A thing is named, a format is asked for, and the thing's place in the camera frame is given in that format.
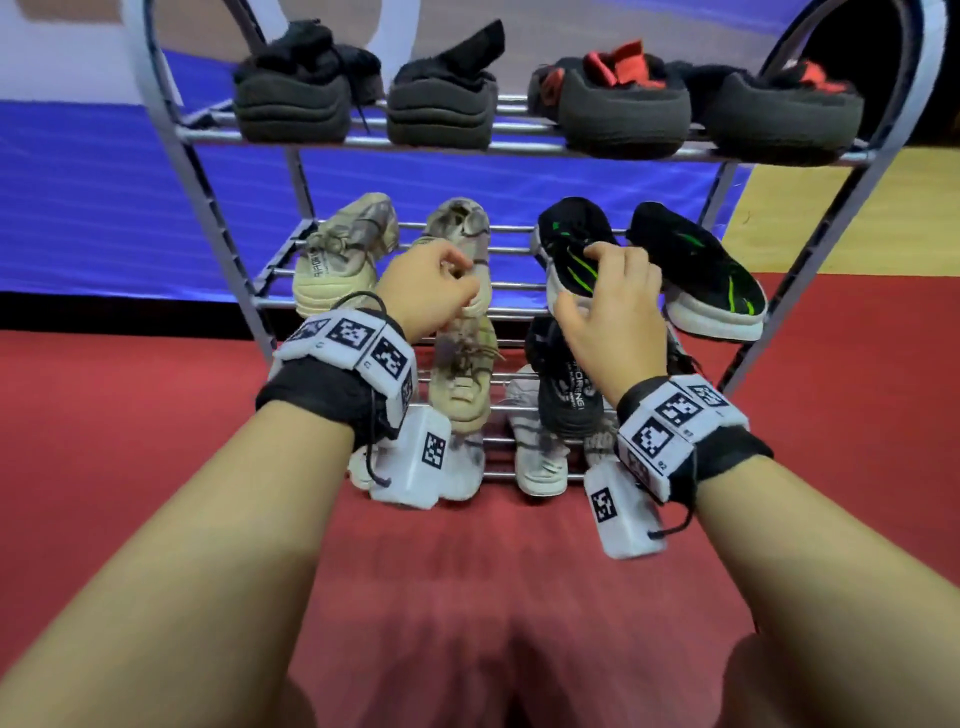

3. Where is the person's right hand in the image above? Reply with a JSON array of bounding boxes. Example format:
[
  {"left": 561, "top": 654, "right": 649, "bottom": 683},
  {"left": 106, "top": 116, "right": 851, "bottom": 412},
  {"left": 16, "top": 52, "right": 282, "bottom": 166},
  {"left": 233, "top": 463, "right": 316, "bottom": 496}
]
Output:
[{"left": 553, "top": 241, "right": 669, "bottom": 406}]

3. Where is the person's left hand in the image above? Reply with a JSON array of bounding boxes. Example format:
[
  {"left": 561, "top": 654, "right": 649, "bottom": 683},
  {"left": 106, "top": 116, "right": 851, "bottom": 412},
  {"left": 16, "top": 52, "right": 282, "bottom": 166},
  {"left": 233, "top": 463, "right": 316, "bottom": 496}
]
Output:
[{"left": 373, "top": 239, "right": 481, "bottom": 343}]

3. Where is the black grey mesh sneaker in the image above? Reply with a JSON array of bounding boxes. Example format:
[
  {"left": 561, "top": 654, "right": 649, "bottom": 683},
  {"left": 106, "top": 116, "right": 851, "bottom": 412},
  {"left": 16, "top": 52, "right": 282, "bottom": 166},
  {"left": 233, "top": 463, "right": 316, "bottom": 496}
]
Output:
[
  {"left": 663, "top": 322, "right": 704, "bottom": 378},
  {"left": 524, "top": 314, "right": 607, "bottom": 440}
]

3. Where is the cream-soled sneaker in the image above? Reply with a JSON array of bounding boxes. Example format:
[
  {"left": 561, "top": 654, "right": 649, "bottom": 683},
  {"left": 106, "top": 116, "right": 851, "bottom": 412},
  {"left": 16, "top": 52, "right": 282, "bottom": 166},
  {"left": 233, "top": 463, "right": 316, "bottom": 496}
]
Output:
[{"left": 416, "top": 197, "right": 494, "bottom": 320}]

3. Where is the pastel iridescent sneaker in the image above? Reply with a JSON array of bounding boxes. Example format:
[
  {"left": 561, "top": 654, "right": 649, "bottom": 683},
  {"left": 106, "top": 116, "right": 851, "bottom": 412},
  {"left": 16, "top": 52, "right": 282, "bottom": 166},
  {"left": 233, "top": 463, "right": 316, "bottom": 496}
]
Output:
[{"left": 292, "top": 192, "right": 400, "bottom": 320}]

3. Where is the cream chunky sneaker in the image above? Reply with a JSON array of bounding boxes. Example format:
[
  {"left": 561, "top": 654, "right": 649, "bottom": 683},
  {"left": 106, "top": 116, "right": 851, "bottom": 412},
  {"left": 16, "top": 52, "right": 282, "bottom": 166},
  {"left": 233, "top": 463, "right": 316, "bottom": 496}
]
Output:
[{"left": 427, "top": 314, "right": 502, "bottom": 436}]

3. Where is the black green-striped sneaker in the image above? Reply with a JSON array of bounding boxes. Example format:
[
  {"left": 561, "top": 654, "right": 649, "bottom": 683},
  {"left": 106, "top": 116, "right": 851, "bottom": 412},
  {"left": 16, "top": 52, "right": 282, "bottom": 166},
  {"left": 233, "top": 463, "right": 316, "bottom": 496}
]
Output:
[
  {"left": 626, "top": 200, "right": 770, "bottom": 344},
  {"left": 532, "top": 197, "right": 624, "bottom": 316}
]

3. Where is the white knit sneaker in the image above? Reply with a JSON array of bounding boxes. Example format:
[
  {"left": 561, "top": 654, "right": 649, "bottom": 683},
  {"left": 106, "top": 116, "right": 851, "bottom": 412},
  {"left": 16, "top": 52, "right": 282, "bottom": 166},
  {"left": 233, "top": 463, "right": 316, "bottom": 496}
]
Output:
[
  {"left": 583, "top": 418, "right": 621, "bottom": 470},
  {"left": 506, "top": 365, "right": 571, "bottom": 498}
]

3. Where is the black lug-sole sneaker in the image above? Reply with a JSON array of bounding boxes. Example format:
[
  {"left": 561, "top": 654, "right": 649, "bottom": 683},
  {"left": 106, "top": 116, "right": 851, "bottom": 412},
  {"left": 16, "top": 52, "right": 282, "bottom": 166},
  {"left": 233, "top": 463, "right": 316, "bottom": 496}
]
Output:
[{"left": 386, "top": 20, "right": 506, "bottom": 150}]

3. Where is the grey striped sneaker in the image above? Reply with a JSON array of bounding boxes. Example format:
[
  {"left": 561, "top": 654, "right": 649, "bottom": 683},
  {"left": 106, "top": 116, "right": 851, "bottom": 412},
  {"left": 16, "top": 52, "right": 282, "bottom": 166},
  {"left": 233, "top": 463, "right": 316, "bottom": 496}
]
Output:
[
  {"left": 440, "top": 431, "right": 487, "bottom": 502},
  {"left": 347, "top": 446, "right": 378, "bottom": 493}
]

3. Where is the black ribbed-sole sneaker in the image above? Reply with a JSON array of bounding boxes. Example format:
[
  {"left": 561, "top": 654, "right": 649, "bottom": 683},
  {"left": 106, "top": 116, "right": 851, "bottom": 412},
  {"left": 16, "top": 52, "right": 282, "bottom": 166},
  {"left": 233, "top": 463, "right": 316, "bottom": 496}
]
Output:
[
  {"left": 667, "top": 59, "right": 866, "bottom": 166},
  {"left": 527, "top": 41, "right": 693, "bottom": 161}
]

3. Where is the black orange-marked sneaker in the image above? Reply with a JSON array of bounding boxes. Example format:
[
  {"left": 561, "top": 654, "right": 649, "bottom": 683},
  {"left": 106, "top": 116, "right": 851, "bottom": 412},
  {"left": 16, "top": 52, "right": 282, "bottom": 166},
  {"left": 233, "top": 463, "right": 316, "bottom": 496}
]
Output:
[{"left": 232, "top": 20, "right": 385, "bottom": 145}]

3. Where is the grey metal shoe rack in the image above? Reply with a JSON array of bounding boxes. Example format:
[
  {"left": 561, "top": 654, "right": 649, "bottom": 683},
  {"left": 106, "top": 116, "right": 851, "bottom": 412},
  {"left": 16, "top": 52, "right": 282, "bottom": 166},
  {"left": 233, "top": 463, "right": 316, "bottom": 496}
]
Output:
[{"left": 119, "top": 0, "right": 950, "bottom": 485}]

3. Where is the person's right forearm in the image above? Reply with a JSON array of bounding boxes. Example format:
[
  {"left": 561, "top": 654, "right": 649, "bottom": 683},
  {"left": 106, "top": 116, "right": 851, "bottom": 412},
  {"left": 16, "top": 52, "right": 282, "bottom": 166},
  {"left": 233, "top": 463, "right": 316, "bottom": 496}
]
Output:
[{"left": 693, "top": 453, "right": 960, "bottom": 728}]

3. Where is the person's left forearm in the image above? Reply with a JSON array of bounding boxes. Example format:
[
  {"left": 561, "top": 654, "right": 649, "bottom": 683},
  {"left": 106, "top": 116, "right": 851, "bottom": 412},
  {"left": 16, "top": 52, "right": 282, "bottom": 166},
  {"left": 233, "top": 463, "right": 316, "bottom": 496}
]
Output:
[{"left": 0, "top": 401, "right": 355, "bottom": 728}]

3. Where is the person's right leg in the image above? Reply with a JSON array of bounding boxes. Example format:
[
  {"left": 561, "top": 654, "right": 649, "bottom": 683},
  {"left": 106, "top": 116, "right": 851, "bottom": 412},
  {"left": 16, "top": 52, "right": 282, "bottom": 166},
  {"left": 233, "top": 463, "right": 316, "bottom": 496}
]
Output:
[{"left": 719, "top": 633, "right": 800, "bottom": 728}]

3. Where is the person's leg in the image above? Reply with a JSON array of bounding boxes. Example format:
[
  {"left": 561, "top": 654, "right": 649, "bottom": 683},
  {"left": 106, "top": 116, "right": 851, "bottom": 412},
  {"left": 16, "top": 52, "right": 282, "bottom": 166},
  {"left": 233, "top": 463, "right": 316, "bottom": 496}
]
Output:
[
  {"left": 719, "top": 633, "right": 800, "bottom": 728},
  {"left": 266, "top": 674, "right": 318, "bottom": 728}
]

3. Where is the person's left leg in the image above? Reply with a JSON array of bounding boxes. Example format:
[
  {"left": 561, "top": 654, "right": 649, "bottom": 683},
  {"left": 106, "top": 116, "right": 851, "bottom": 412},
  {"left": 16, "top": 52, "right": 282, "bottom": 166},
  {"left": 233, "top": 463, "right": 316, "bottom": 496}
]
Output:
[{"left": 266, "top": 674, "right": 318, "bottom": 728}]

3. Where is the black marker right wristband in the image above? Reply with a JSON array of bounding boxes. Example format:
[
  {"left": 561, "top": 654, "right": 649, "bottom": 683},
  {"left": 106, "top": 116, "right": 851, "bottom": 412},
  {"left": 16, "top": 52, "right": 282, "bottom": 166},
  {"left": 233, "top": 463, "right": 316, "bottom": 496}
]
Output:
[{"left": 614, "top": 374, "right": 775, "bottom": 505}]

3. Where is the black marker wristband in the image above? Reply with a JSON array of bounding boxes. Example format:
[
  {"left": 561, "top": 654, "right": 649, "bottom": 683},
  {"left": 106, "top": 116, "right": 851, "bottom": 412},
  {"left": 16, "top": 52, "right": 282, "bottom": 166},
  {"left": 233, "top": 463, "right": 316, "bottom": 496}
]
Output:
[
  {"left": 254, "top": 303, "right": 418, "bottom": 451},
  {"left": 614, "top": 374, "right": 775, "bottom": 505}
]

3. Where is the black marker left wristband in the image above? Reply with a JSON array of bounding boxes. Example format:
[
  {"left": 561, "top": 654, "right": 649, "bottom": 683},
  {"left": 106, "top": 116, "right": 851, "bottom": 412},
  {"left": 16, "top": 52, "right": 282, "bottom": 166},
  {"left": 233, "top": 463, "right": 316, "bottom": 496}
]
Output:
[{"left": 254, "top": 303, "right": 418, "bottom": 451}]

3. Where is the blue printed banner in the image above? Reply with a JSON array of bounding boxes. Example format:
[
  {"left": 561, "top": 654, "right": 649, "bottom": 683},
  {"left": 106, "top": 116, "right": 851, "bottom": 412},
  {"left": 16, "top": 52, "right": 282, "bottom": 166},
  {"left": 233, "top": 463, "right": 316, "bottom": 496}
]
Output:
[{"left": 0, "top": 0, "right": 815, "bottom": 309}]

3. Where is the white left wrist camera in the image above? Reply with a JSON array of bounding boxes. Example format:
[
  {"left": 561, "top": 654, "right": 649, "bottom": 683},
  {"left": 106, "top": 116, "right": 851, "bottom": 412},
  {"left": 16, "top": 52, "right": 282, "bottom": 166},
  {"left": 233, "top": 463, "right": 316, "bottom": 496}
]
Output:
[{"left": 367, "top": 404, "right": 454, "bottom": 511}]

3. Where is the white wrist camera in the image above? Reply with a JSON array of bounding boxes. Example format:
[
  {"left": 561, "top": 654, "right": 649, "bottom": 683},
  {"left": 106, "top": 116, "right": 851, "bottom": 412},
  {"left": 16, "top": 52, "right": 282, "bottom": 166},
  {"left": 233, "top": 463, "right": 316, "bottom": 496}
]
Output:
[
  {"left": 367, "top": 404, "right": 454, "bottom": 511},
  {"left": 583, "top": 457, "right": 667, "bottom": 562}
]

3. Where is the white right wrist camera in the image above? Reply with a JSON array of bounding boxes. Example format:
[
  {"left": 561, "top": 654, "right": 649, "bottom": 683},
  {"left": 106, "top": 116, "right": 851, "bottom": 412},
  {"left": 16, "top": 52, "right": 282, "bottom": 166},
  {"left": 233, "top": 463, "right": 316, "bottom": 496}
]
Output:
[{"left": 583, "top": 457, "right": 667, "bottom": 562}]

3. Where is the black right camera cable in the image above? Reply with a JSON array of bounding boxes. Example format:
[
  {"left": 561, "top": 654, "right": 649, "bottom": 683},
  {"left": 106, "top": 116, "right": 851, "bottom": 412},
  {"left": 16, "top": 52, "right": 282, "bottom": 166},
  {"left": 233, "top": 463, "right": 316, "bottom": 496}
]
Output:
[{"left": 647, "top": 449, "right": 700, "bottom": 541}]

